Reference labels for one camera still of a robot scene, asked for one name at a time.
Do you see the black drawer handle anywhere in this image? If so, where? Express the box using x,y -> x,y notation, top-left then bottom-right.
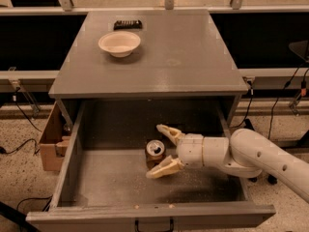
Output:
134,218 -> 174,232

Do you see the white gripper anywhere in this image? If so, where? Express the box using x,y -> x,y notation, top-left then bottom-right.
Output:
146,124 -> 204,179

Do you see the cardboard box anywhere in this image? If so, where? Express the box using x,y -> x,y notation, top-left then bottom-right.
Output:
39,103 -> 70,171

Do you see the orange soda can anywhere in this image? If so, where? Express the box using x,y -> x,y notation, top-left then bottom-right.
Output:
145,140 -> 166,169

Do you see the black cable at right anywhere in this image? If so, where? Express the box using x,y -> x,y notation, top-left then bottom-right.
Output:
230,79 -> 255,130

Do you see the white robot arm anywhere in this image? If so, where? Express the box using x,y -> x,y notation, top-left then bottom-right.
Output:
146,125 -> 309,202

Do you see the white paper bowl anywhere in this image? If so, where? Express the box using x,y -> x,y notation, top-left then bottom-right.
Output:
98,31 -> 141,58

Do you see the black cable on left floor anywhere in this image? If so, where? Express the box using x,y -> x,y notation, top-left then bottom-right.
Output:
0,87 -> 42,156

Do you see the grey cabinet counter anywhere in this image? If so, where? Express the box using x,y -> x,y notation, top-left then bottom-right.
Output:
49,10 -> 247,120

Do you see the open grey top drawer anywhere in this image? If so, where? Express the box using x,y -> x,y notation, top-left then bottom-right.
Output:
27,100 -> 275,232

